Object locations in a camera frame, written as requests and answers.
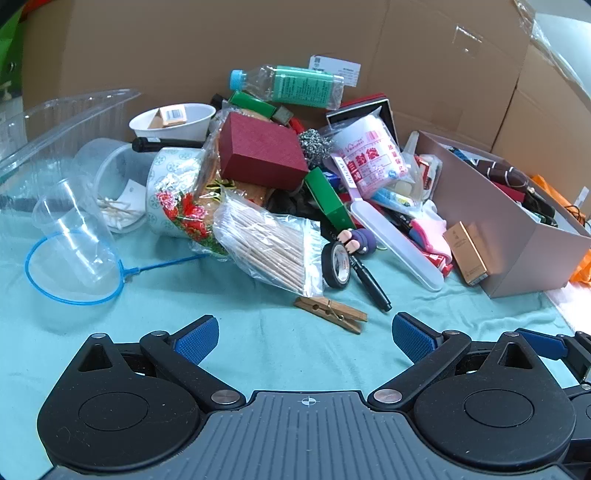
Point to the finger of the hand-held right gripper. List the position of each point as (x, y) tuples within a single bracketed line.
[(545, 345)]

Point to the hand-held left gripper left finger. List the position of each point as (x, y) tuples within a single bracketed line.
[(198, 339)]

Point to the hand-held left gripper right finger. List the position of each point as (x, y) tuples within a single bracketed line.
[(413, 339)]

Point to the teal table cloth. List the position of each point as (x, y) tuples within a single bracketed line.
[(258, 350)]

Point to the black marker pen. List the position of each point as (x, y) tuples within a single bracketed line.
[(369, 281)]

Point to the orange bag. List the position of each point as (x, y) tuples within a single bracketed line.
[(581, 272)]

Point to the wooden clothespin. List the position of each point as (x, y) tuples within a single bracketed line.
[(332, 314)]

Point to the blue hoop net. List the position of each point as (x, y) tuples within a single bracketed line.
[(130, 272)]

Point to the small gold box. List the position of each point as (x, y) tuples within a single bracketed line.
[(466, 254)]

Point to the white plastic case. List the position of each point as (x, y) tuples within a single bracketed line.
[(392, 240)]

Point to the beige cardboard box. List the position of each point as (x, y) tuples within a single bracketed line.
[(508, 249)]

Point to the pink plastic object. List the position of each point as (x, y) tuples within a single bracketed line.
[(434, 235)]

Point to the black tape roll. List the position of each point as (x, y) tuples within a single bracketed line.
[(328, 267)]

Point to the bag of wooden sticks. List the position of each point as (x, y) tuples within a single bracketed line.
[(268, 244)]

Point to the blue white tube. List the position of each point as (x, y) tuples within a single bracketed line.
[(392, 199)]

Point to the cotton swabs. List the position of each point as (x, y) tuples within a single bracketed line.
[(120, 212)]

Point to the plain green box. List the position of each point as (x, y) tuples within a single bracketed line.
[(330, 198)]

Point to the white red packet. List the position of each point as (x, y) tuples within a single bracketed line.
[(427, 175)]

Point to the dark cloth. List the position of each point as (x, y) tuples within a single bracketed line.
[(291, 198)]

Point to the clear plastic cup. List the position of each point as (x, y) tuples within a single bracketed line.
[(69, 230)]

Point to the green patterned paper cup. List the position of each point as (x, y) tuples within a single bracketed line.
[(168, 170)]

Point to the brown ball-shaped object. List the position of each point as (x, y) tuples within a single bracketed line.
[(503, 173)]

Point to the small blue object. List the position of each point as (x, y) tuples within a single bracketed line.
[(331, 175)]

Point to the pink printed bag pack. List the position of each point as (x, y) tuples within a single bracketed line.
[(369, 157)]

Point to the dark red box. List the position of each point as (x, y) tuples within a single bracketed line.
[(263, 152)]

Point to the clear round plastic tub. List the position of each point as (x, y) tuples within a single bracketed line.
[(92, 157)]

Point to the steel wool scrubber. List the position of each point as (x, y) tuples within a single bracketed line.
[(316, 145)]

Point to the white bowl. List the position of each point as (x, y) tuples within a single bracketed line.
[(198, 122)]

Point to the small tan box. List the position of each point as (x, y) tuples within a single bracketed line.
[(173, 115)]

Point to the small olive box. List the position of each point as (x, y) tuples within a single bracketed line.
[(281, 114)]

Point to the black red-rimmed gift box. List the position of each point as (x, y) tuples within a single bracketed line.
[(355, 104)]

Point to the long green box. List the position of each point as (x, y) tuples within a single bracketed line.
[(251, 102)]

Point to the clear plastic container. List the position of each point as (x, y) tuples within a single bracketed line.
[(69, 115)]

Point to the green label plastic bottle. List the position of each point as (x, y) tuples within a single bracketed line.
[(300, 85)]

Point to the white paper label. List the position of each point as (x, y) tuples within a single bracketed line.
[(341, 69)]

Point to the large cardboard box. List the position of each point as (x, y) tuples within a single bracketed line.
[(184, 55)]

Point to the green plastic object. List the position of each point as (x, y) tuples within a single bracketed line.
[(9, 37)]

